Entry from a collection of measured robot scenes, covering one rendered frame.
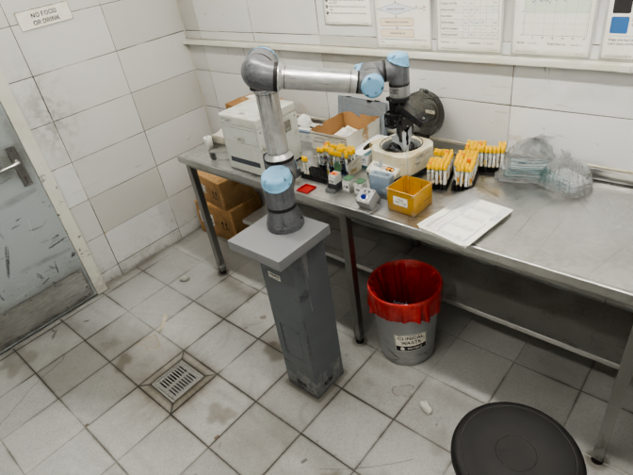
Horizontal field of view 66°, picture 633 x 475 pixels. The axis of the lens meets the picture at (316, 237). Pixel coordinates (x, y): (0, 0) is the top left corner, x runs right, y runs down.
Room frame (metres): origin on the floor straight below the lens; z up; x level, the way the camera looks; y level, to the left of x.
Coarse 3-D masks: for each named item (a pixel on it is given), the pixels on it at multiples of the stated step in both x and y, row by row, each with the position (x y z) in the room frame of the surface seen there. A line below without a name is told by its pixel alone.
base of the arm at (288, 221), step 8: (288, 208) 1.60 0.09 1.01; (296, 208) 1.63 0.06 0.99; (272, 216) 1.61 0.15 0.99; (280, 216) 1.60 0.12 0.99; (288, 216) 1.60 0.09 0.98; (296, 216) 1.61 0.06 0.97; (272, 224) 1.60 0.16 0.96; (280, 224) 1.60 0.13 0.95; (288, 224) 1.59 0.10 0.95; (296, 224) 1.60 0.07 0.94; (272, 232) 1.60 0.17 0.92; (280, 232) 1.58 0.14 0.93; (288, 232) 1.58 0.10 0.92
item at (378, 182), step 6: (372, 174) 1.85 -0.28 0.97; (378, 174) 1.84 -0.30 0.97; (384, 174) 1.83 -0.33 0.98; (390, 174) 1.82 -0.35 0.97; (372, 180) 1.85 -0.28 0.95; (378, 180) 1.83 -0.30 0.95; (384, 180) 1.81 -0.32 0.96; (390, 180) 1.80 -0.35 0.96; (372, 186) 1.85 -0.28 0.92; (378, 186) 1.83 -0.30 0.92; (384, 186) 1.81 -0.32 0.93; (378, 192) 1.83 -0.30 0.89; (384, 192) 1.81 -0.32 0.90; (384, 198) 1.79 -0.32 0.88
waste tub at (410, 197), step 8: (392, 184) 1.73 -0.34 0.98; (400, 184) 1.77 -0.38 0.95; (408, 184) 1.78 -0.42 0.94; (416, 184) 1.75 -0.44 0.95; (424, 184) 1.72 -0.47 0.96; (392, 192) 1.69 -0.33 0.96; (400, 192) 1.66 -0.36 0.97; (408, 192) 1.78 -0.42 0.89; (416, 192) 1.75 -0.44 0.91; (424, 192) 1.66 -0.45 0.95; (392, 200) 1.69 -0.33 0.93; (400, 200) 1.66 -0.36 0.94; (408, 200) 1.63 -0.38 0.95; (416, 200) 1.63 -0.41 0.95; (424, 200) 1.66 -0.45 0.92; (392, 208) 1.69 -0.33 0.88; (400, 208) 1.66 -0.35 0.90; (408, 208) 1.63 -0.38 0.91; (416, 208) 1.63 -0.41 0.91; (424, 208) 1.66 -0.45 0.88
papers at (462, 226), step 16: (464, 208) 1.60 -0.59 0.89; (480, 208) 1.58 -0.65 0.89; (496, 208) 1.56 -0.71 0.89; (416, 224) 1.54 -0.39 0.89; (432, 224) 1.52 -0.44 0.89; (448, 224) 1.50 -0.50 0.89; (464, 224) 1.49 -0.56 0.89; (480, 224) 1.47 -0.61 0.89; (448, 240) 1.42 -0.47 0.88; (464, 240) 1.39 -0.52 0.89
